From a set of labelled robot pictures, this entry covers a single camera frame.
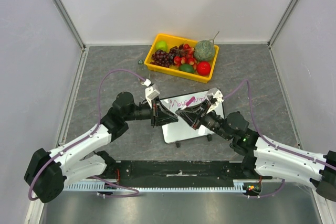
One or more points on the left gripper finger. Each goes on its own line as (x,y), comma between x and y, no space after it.
(166,119)
(164,112)

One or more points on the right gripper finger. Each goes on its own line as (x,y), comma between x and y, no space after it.
(191,118)
(199,108)

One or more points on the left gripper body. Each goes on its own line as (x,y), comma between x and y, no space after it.
(155,110)

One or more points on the left aluminium frame post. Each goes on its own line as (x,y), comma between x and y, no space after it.
(69,23)

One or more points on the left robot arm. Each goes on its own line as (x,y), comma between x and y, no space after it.
(49,172)

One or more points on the purple grape bunch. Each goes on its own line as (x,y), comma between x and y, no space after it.
(165,59)

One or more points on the green avocado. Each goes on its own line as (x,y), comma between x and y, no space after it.
(187,68)

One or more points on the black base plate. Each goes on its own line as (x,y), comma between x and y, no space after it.
(173,173)

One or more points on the right aluminium frame post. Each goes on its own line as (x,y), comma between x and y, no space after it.
(282,22)

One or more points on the white cable duct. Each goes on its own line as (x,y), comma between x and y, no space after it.
(91,185)

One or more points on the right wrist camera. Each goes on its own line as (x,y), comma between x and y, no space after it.
(214,98)

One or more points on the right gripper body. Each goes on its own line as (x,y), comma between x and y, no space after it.
(201,117)

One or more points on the magenta marker cap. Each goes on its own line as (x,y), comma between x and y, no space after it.
(191,100)

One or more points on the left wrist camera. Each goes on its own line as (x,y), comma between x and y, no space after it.
(151,91)

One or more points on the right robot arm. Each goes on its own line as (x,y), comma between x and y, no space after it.
(263,156)

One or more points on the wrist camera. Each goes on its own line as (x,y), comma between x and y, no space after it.
(214,98)
(151,91)

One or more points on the clear glass bottle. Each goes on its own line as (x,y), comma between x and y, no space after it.
(144,73)

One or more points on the aluminium frame post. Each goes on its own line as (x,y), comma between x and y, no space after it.
(282,22)
(69,23)

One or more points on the small whiteboard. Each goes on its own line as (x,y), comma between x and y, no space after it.
(179,131)

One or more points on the red apple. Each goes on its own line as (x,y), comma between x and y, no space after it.
(203,68)

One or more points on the green netted melon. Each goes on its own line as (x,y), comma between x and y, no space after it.
(204,51)

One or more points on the yellow plastic bin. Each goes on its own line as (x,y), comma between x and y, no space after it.
(174,70)

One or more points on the green apple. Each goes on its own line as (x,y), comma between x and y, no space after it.
(161,45)

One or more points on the red cherry bunch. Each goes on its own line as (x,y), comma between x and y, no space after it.
(183,54)

